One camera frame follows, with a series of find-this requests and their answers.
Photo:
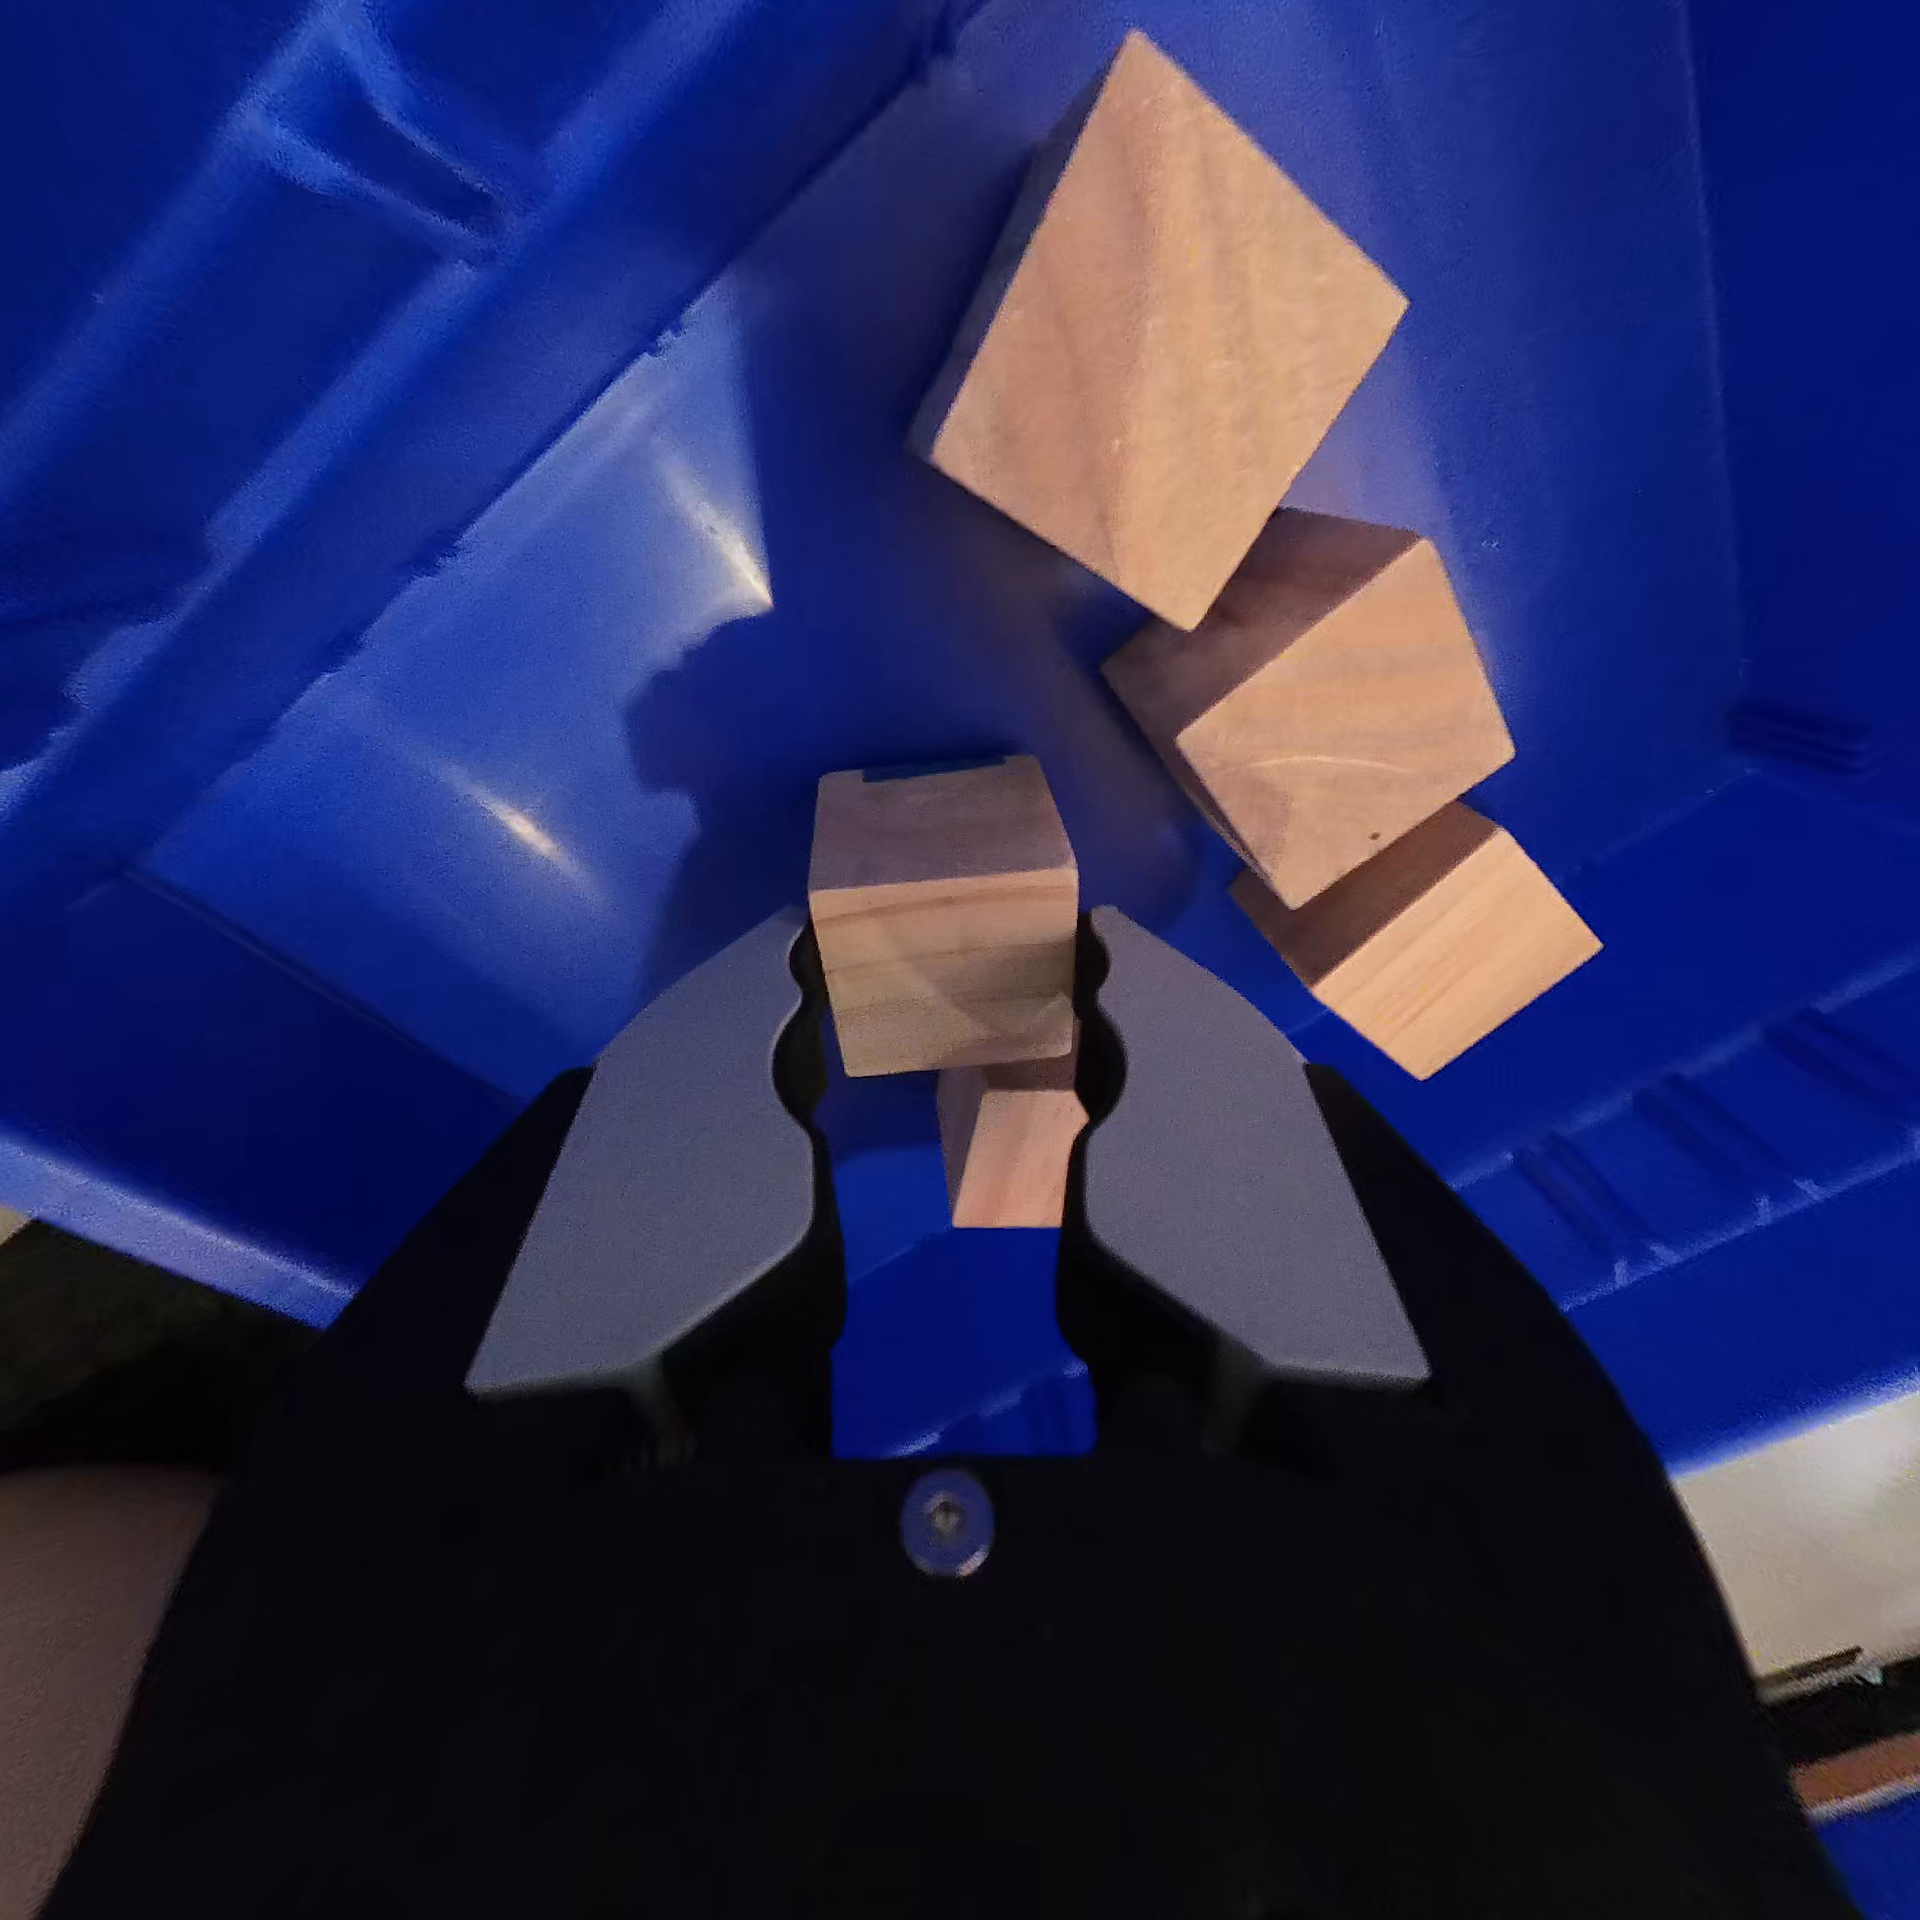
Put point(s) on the wooden cube with blue stripe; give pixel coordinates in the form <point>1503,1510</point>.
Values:
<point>946,931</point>
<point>1334,721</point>
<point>1440,947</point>
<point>1170,347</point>
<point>1012,1155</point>

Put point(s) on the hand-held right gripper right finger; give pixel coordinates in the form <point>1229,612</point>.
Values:
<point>1246,1199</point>

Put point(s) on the black textured pad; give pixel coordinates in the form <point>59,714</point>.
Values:
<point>135,1351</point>

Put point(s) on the blue plastic bin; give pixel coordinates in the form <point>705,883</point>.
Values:
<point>374,525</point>

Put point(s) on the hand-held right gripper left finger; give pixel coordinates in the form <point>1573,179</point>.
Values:
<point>659,1199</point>

